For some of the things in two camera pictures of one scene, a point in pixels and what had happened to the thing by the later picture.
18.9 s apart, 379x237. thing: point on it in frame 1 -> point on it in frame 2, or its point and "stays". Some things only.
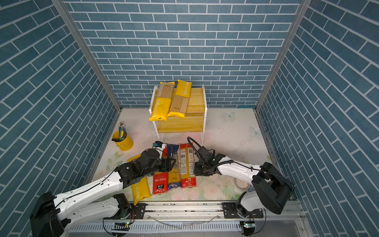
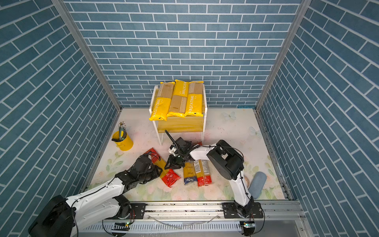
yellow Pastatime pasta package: [141, 189] -> [194, 105]
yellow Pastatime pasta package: [162, 103] stays
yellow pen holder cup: [125, 144] stays
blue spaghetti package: [174, 176] -> [189, 174]
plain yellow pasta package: [179, 102] stays
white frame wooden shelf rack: [195, 120] stays
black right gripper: [197, 171] -> [172, 164]
